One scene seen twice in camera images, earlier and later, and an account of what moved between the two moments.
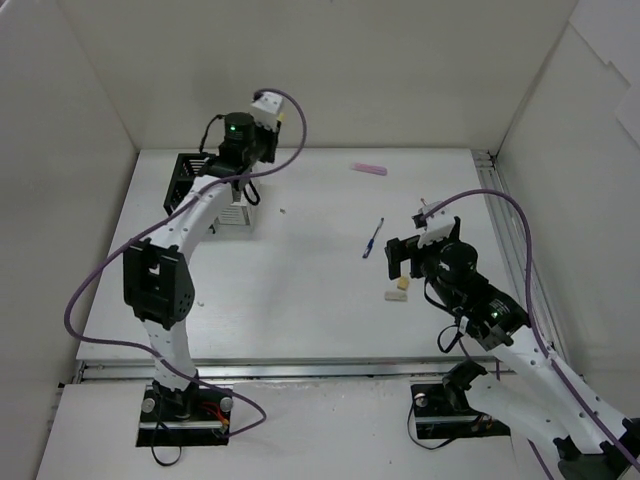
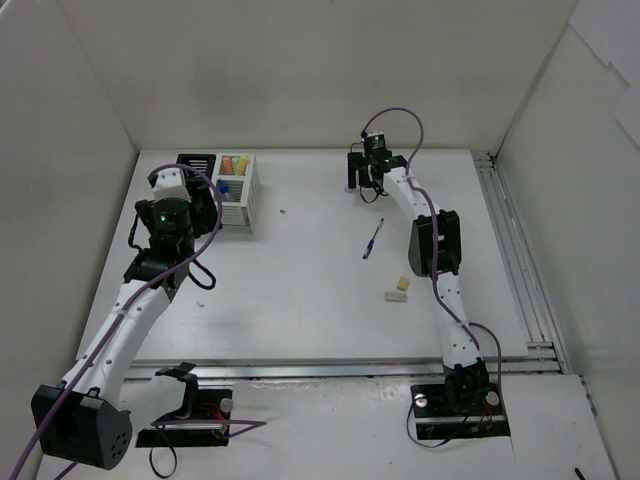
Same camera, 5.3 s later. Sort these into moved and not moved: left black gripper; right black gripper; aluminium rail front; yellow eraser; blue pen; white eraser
Moved: right black gripper; left black gripper
Not moved: yellow eraser; aluminium rail front; white eraser; blue pen
